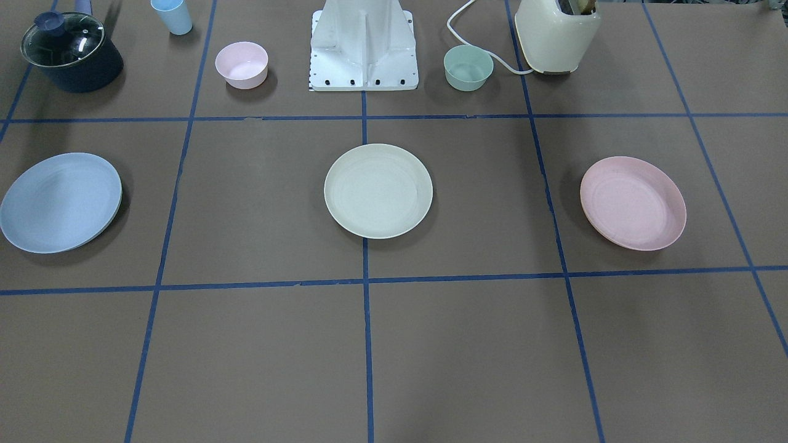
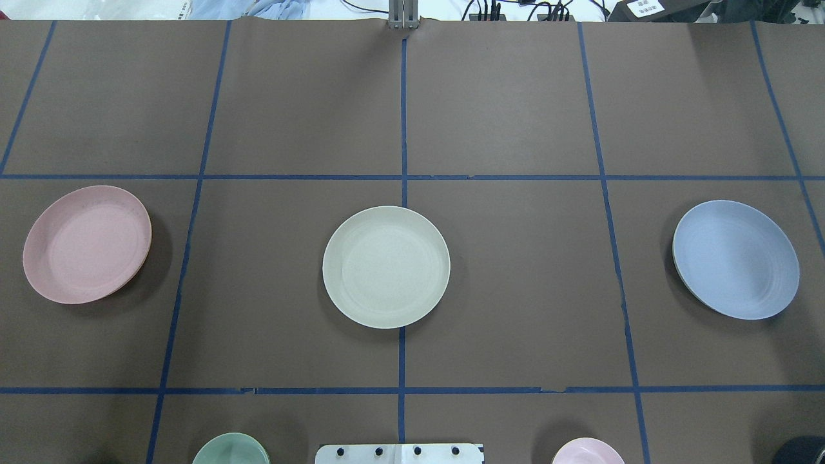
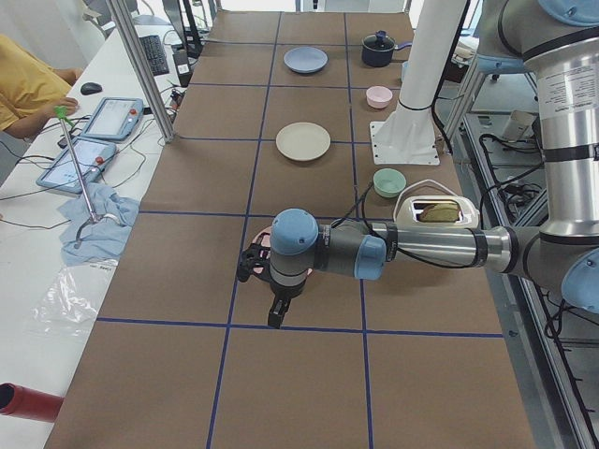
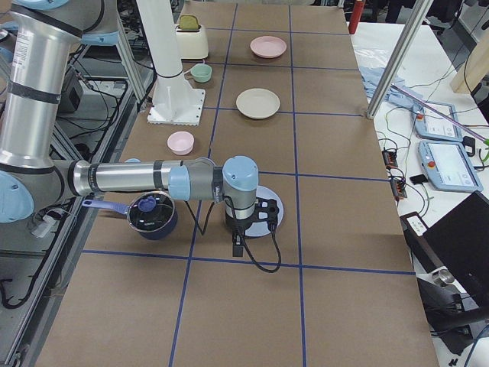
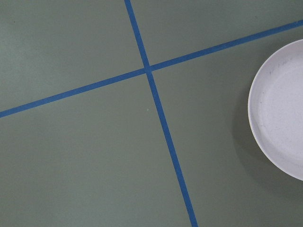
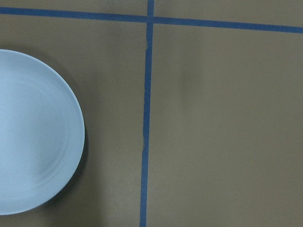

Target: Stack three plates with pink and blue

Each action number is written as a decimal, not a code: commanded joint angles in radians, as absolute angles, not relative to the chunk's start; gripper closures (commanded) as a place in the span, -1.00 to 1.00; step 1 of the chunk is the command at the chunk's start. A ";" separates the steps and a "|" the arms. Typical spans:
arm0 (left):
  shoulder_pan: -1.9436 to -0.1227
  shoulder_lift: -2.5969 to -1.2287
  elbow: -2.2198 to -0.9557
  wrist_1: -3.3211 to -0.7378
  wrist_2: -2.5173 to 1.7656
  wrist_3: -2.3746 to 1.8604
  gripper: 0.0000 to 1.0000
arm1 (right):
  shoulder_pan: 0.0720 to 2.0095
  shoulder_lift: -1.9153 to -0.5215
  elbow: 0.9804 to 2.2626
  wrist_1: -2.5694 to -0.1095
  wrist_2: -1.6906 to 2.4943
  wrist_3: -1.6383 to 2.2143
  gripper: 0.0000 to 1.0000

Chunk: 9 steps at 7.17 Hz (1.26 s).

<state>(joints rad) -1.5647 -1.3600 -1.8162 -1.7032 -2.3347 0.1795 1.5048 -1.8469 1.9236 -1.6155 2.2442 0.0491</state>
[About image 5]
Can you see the pink plate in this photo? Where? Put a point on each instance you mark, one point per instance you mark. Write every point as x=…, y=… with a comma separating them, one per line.
x=275, y=108

